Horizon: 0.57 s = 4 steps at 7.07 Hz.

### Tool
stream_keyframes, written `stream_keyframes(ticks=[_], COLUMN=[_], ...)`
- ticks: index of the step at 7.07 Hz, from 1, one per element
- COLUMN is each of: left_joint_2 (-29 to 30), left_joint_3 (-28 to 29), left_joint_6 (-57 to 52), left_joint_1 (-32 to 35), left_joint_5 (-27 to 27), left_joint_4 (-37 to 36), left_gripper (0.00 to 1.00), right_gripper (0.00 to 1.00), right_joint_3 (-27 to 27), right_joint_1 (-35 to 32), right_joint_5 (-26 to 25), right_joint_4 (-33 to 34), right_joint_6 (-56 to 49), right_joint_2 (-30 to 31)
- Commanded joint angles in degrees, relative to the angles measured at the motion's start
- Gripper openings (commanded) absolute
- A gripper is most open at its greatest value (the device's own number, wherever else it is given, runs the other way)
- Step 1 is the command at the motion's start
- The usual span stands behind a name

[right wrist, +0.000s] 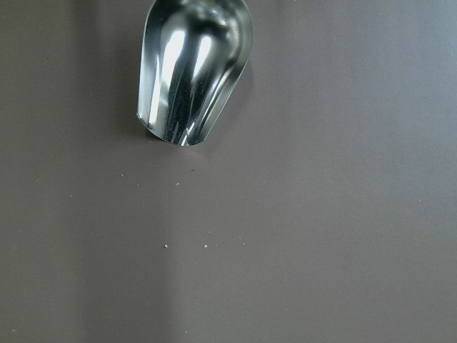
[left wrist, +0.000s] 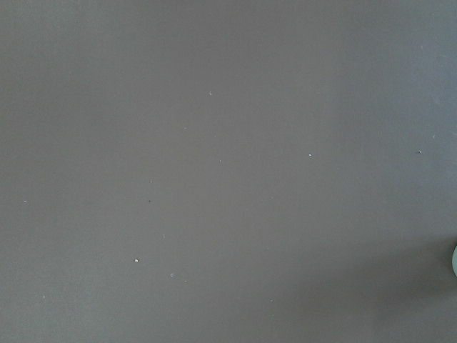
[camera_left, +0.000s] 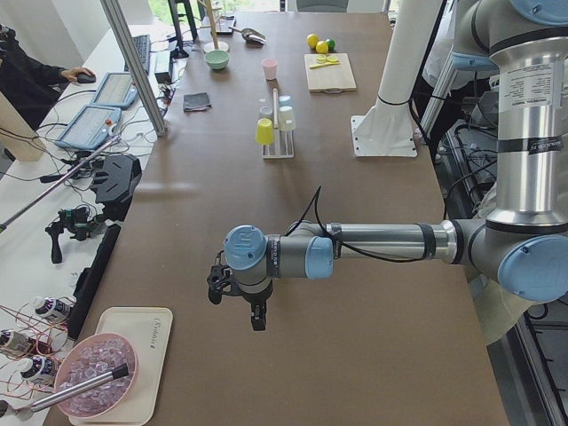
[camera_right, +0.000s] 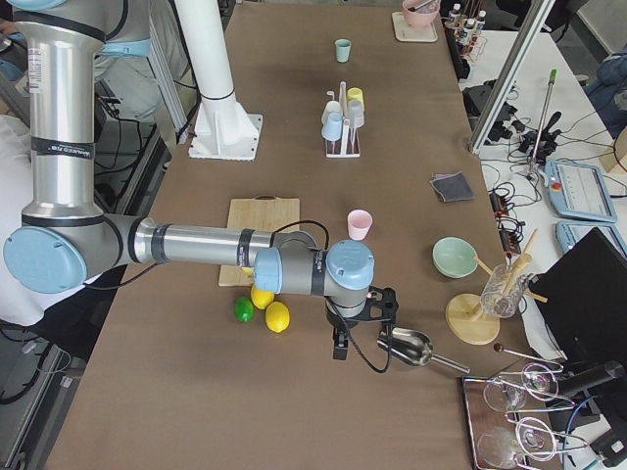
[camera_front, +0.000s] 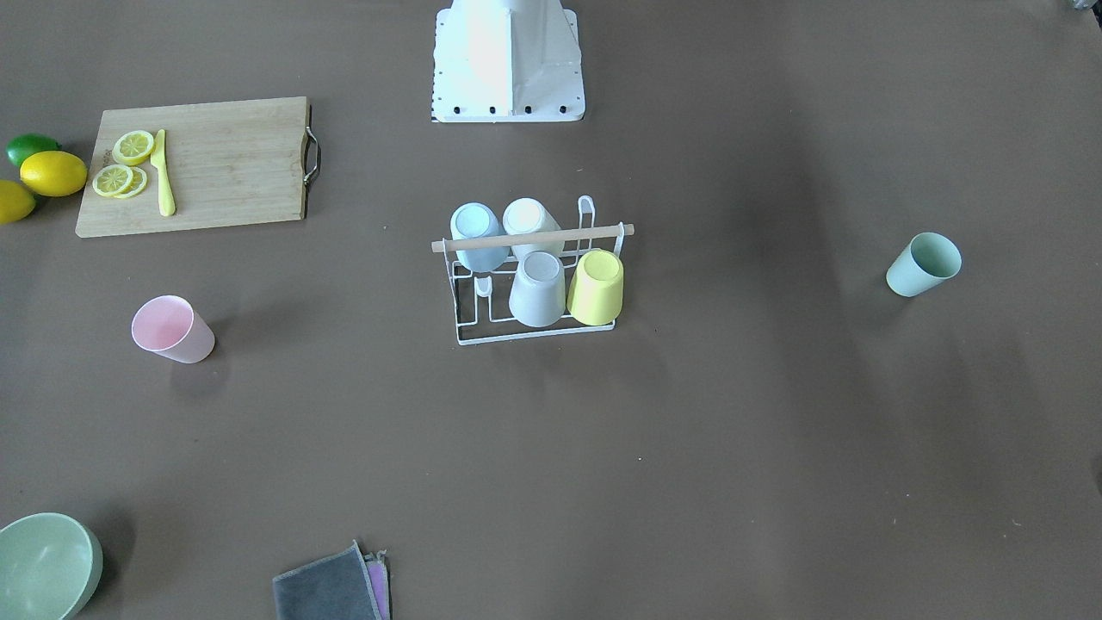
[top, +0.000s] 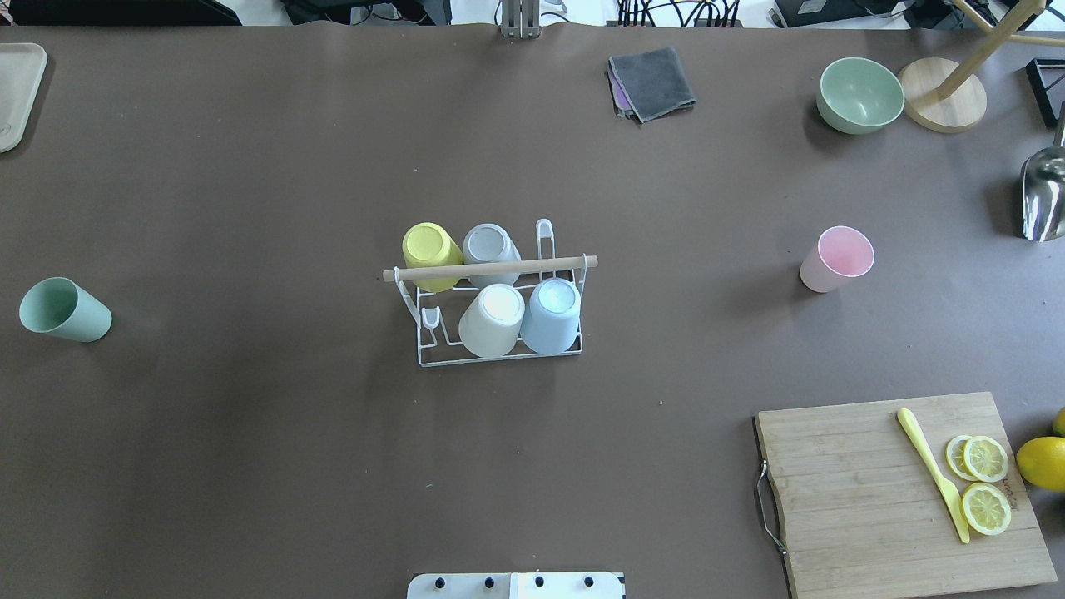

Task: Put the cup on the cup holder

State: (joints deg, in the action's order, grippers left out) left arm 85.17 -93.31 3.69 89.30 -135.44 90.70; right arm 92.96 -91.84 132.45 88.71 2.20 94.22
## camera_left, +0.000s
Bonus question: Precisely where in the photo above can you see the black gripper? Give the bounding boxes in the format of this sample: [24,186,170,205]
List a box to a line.
[207,250,268,332]

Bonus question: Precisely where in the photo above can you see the pink plastic cup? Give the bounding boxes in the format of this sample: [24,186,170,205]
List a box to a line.
[262,59,278,81]

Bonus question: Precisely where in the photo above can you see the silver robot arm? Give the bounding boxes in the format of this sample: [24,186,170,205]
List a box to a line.
[208,1,567,331]

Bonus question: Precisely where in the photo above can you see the yellow plastic cup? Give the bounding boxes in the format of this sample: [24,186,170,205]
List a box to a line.
[256,117,274,146]

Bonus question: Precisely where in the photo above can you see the white plastic cup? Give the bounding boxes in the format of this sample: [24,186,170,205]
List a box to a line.
[279,106,296,132]

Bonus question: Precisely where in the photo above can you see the grey plastic cup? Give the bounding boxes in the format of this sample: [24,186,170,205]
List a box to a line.
[258,106,273,120]

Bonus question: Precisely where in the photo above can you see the light blue plastic cup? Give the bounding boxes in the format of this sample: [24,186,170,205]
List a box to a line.
[279,95,294,107]

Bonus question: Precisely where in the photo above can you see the cream plastic tray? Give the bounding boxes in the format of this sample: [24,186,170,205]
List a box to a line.
[84,307,173,425]

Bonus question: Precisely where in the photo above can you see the metal scoop in bowl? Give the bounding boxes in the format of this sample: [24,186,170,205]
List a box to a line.
[29,363,130,413]

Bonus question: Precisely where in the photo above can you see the black flat bar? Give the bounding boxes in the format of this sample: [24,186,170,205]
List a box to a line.
[67,225,122,341]

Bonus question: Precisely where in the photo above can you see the pink bowl with ice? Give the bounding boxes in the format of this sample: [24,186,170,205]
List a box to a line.
[53,332,139,419]

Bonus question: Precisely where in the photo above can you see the black plastic device housing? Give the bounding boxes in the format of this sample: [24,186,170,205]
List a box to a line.
[90,154,142,221]

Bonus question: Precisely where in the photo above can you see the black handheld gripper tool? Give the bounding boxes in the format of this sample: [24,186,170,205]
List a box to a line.
[44,204,107,264]

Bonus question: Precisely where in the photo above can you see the tea bottle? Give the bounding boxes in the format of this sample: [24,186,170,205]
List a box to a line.
[1,329,51,357]
[16,356,60,387]
[32,296,72,324]

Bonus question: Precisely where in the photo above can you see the reacher grabber tool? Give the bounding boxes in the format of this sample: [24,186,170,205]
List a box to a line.
[1,131,122,233]

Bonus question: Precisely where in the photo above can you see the grey folded cloth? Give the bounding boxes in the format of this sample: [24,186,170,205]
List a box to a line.
[183,92,211,112]

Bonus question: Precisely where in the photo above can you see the blue teach pendant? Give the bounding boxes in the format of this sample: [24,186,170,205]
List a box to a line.
[54,105,122,150]
[92,72,138,109]

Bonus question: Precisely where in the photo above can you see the green ceramic bowl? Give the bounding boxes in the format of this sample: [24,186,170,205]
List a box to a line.
[204,50,230,71]

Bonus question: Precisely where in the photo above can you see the wooden cutting board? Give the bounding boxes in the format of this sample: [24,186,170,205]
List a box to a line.
[304,53,357,93]

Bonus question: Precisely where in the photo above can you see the black small box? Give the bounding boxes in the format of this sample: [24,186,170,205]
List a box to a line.
[154,51,173,84]

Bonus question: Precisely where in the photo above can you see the silver metal scoop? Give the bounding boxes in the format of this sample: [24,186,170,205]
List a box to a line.
[230,26,266,45]

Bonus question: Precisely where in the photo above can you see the yellow lemon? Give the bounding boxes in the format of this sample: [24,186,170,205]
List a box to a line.
[306,34,319,50]
[315,40,329,54]

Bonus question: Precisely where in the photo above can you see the black computer mouse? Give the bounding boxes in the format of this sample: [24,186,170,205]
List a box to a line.
[76,73,97,84]

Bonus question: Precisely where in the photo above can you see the black keyboard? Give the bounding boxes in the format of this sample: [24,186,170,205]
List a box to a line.
[131,35,151,74]

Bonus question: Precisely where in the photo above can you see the wooden mug tree stand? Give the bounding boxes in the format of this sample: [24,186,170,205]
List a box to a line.
[198,1,236,53]

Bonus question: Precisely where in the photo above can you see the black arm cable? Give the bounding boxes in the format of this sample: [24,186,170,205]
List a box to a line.
[283,185,436,263]

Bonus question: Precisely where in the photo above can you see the white wire cup rack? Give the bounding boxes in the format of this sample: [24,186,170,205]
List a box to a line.
[262,88,295,160]

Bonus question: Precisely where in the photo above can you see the aluminium frame post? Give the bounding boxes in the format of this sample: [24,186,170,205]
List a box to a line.
[100,0,167,138]

